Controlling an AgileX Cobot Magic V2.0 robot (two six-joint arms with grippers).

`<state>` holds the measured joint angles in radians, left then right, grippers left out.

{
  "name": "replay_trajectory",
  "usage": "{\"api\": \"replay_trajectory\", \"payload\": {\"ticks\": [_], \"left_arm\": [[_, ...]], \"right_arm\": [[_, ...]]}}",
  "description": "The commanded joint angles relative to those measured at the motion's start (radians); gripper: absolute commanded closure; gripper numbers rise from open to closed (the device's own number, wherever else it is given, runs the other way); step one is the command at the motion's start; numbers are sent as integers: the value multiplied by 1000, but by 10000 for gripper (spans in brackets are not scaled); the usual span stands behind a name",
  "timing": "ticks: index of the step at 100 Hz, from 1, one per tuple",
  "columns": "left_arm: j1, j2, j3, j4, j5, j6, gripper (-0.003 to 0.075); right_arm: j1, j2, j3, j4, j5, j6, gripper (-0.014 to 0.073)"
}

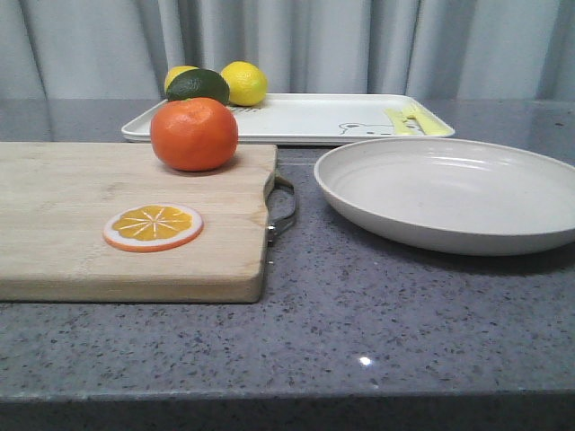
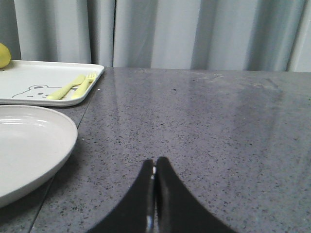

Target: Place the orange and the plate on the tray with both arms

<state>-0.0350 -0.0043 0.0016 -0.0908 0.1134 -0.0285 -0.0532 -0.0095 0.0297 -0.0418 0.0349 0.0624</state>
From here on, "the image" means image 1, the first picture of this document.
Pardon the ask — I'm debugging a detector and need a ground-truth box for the metal cutting board handle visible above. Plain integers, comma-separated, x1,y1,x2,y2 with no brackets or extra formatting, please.
266,170,298,246

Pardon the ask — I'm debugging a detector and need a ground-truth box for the white rectangular tray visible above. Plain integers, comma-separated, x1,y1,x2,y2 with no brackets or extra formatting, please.
120,92,456,146

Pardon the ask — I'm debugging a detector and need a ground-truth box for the yellow lemon right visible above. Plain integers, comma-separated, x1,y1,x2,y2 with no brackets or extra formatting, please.
220,61,268,107

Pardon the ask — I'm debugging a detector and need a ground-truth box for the beige round plate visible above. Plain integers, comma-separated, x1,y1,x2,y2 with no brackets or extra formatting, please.
314,137,574,256

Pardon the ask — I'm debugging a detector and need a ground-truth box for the orange mandarin fruit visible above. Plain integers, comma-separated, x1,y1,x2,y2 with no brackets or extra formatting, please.
150,98,238,172

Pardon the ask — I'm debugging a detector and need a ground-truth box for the yellow plastic fork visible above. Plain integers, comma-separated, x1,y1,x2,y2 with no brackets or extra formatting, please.
402,104,450,136

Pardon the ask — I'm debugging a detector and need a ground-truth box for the orange slice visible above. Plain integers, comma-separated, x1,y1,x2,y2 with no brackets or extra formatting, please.
102,203,204,252

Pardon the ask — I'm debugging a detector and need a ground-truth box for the grey curtain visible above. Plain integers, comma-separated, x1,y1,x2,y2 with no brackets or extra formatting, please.
1,1,574,101

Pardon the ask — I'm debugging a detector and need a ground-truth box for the green lime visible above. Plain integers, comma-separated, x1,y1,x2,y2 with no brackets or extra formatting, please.
165,68,230,105

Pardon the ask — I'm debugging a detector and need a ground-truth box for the yellow lemon left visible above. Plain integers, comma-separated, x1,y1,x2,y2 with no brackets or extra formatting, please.
164,65,197,92

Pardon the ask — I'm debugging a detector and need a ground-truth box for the yellow lemon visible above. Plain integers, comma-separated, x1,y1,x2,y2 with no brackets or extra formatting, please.
164,65,197,92
220,61,268,107

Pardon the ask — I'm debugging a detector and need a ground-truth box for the wooden cutting board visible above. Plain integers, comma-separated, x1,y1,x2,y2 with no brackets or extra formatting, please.
1,142,277,303

